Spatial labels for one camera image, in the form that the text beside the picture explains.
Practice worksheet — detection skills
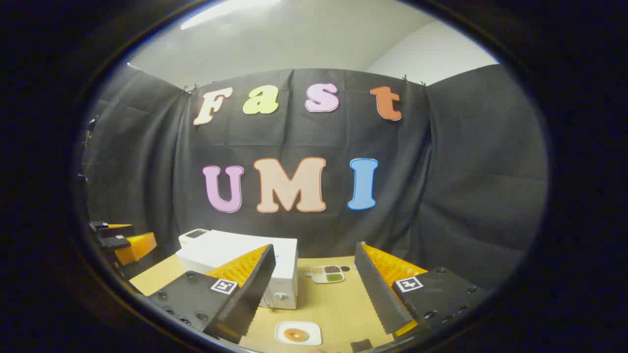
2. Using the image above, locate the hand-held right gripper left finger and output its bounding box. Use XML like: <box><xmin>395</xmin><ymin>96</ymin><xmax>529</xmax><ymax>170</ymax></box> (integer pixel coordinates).
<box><xmin>147</xmin><ymin>244</ymin><xmax>277</xmax><ymax>344</ymax></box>

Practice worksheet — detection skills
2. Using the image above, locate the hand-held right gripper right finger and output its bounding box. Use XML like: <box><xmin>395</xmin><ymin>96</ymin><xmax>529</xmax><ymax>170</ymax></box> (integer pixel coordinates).
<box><xmin>354</xmin><ymin>241</ymin><xmax>489</xmax><ymax>339</ymax></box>

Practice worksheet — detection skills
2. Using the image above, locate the white microwave oven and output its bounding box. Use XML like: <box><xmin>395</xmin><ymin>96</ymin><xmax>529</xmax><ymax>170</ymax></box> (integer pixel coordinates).
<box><xmin>176</xmin><ymin>230</ymin><xmax>298</xmax><ymax>310</ymax></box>

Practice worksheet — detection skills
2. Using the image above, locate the divided white food dish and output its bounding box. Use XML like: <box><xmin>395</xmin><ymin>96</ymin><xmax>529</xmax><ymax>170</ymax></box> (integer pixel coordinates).
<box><xmin>311</xmin><ymin>265</ymin><xmax>345</xmax><ymax>284</ymax></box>

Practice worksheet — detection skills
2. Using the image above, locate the white square plate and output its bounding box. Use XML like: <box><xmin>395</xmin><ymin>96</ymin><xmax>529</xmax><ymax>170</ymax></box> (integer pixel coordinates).
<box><xmin>275</xmin><ymin>321</ymin><xmax>322</xmax><ymax>346</ymax></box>

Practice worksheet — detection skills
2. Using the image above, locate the white toaster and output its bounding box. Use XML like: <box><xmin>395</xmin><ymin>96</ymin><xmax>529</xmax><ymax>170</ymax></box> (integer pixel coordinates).
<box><xmin>178</xmin><ymin>228</ymin><xmax>210</xmax><ymax>249</ymax></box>

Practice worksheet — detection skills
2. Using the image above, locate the black backdrop cloth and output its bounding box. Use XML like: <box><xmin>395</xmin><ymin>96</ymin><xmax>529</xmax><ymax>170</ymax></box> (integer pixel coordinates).
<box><xmin>81</xmin><ymin>64</ymin><xmax>549</xmax><ymax>295</ymax></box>

